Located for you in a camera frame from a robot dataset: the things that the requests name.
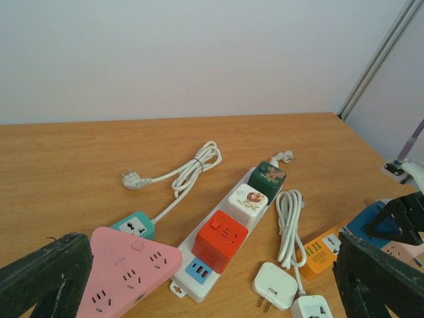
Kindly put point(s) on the pink triangular power strip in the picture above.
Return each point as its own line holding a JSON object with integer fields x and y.
{"x": 125, "y": 270}

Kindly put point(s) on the white cube adapter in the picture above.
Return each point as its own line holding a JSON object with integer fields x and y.
{"x": 246, "y": 205}

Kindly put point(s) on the pink cube adapter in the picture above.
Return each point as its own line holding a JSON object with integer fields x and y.
{"x": 404, "y": 252}

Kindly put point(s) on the orange power strip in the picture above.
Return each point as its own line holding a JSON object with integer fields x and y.
{"x": 321, "y": 252}

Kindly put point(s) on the white power strip with USB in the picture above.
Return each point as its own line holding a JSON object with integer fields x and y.
{"x": 310, "y": 306}

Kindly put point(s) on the small white flat adapter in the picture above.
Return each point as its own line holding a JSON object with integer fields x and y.
{"x": 275, "y": 287}

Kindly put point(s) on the teal power strip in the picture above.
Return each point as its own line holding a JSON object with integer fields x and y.
{"x": 137, "y": 224}

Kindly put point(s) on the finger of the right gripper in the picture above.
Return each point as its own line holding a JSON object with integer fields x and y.
{"x": 400, "y": 220}

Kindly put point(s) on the blue cube adapter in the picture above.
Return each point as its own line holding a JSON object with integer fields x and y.
{"x": 357, "y": 226}

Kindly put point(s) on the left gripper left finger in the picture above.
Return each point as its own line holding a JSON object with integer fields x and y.
{"x": 50, "y": 280}

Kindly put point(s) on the dark green cube adapter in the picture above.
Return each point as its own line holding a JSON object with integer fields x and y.
{"x": 267, "y": 179}

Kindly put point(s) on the red cube adapter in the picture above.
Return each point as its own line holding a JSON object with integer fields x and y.
{"x": 218, "y": 240}

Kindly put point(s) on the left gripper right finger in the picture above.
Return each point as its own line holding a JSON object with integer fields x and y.
{"x": 372, "y": 283}

